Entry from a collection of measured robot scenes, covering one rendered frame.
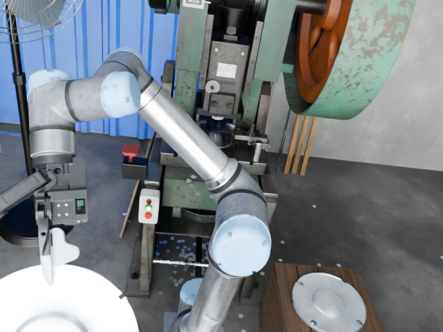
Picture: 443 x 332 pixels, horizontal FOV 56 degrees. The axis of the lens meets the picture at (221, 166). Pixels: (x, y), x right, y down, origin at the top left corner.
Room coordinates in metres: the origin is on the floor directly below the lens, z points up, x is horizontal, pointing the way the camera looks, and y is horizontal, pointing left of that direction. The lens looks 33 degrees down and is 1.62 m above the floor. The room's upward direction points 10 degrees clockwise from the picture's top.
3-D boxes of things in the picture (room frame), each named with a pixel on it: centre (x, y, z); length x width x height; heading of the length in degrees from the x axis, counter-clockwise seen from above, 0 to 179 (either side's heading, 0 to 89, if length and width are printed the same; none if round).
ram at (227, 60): (1.57, 0.05, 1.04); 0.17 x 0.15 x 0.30; 7
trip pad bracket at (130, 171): (1.35, 0.34, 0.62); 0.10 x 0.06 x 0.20; 97
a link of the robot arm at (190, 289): (0.79, 0.00, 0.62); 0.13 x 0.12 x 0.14; 3
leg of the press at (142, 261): (1.72, 0.34, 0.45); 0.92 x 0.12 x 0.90; 7
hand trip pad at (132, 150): (1.34, 0.35, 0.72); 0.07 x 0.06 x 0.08; 7
